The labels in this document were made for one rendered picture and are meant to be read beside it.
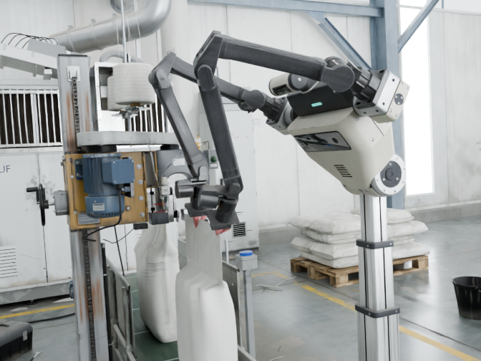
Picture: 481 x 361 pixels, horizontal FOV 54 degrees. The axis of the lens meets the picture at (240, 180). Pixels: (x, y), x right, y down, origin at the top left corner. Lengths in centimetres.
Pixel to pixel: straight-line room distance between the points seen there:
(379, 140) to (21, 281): 390
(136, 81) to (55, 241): 310
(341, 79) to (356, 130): 25
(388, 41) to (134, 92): 619
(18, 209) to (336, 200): 459
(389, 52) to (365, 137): 619
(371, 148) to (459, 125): 761
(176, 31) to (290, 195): 295
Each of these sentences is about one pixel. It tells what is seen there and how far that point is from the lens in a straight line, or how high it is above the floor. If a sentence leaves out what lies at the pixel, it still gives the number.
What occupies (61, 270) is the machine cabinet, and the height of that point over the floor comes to 30.
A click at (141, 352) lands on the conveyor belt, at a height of 38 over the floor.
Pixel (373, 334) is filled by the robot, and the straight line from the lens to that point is 191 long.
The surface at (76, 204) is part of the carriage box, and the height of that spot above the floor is 113.
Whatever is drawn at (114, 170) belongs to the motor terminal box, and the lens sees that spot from 183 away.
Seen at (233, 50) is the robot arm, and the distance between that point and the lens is 133.
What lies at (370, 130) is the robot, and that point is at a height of 135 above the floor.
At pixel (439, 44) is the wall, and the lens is 906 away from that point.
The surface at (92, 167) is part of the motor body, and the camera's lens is 191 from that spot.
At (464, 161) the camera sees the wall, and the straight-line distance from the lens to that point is 927.
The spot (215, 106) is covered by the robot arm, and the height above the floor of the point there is 144.
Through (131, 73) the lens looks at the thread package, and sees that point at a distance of 195.
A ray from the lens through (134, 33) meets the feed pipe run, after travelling 466.
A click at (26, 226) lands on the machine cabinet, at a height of 75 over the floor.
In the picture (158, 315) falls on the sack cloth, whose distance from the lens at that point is 251.
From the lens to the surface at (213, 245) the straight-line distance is 173.
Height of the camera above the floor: 130
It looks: 3 degrees down
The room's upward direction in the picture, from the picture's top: 3 degrees counter-clockwise
